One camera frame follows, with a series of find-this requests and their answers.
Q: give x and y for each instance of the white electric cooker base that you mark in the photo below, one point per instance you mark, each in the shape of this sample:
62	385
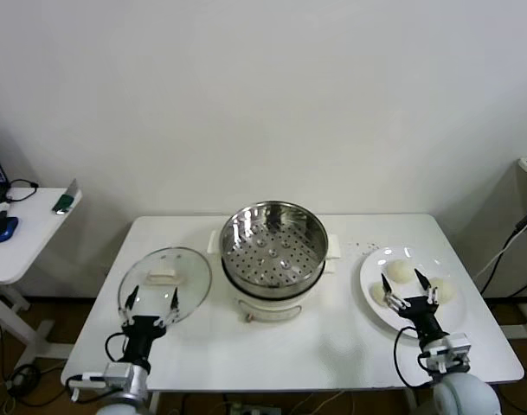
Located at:
267	309

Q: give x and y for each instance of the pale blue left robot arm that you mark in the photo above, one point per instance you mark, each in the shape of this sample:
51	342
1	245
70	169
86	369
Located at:
133	395

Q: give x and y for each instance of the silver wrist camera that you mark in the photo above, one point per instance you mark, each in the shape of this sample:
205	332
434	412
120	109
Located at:
449	350
118	375

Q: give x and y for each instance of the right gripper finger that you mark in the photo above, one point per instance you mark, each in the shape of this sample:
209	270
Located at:
387	286
424	281

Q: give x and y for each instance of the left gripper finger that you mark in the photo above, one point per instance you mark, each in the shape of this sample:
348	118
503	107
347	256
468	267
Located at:
174	300
131	298

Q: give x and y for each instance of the white steamed baozi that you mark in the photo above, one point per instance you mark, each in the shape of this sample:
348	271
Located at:
377	295
445	291
399	272

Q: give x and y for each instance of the perforated steel steamer basket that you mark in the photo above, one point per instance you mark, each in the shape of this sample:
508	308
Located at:
271	263

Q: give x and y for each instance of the white side table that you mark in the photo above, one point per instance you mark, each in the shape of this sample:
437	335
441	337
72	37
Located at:
34	233

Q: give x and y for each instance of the white table foot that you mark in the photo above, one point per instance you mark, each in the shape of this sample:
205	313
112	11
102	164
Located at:
522	330

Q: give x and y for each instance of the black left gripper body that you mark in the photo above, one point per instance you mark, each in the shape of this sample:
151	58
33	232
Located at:
142	341

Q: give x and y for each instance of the round glass pot lid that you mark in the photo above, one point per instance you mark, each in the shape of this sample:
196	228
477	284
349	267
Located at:
194	281

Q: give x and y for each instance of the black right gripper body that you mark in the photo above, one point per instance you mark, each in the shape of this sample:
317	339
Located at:
421	315

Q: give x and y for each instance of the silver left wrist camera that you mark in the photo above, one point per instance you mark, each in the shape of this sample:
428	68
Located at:
118	375

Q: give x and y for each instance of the blue computer mouse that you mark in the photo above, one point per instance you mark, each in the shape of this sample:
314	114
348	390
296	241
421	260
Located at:
3	229

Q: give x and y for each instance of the power strip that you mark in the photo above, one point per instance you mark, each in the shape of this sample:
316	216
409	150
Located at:
254	409

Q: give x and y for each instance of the white oval plate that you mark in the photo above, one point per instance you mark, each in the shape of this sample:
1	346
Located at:
419	259

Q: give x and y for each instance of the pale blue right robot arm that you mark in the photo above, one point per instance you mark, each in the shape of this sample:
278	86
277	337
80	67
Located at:
462	395

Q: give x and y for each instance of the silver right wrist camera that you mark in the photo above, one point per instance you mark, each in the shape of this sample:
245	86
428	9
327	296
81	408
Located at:
449	350

